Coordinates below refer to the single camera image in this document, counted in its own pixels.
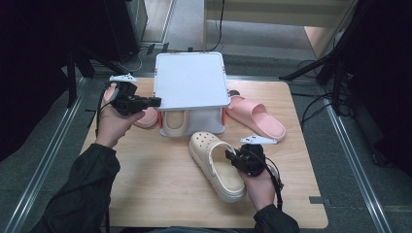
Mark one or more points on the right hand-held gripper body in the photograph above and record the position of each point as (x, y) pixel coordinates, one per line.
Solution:
(251, 160)

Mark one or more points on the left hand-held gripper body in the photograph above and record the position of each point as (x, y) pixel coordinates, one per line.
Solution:
(128, 98)

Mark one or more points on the pink slipper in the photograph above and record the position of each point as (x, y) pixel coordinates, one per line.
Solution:
(259, 118)
(147, 118)

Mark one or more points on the cream clog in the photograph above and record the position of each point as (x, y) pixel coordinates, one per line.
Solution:
(175, 122)
(223, 174)

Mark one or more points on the person's right hand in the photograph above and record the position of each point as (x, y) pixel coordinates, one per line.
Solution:
(260, 191)

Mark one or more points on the person's left hand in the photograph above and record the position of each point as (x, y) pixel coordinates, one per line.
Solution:
(111, 127)

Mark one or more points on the black power plugs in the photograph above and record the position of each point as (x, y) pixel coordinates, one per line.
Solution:
(157, 48)

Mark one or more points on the black tripod stand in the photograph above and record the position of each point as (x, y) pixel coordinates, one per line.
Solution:
(327, 61)
(72, 77)

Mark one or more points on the dark cabinet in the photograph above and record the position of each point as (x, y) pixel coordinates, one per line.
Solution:
(136, 22)

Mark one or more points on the black curtain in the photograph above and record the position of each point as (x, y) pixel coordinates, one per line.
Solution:
(29, 64)
(385, 81)

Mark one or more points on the light wooden furniture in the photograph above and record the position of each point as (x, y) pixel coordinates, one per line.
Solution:
(275, 14)

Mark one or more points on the aluminium floor rail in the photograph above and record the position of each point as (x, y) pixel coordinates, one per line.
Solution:
(42, 168)
(359, 171)
(259, 77)

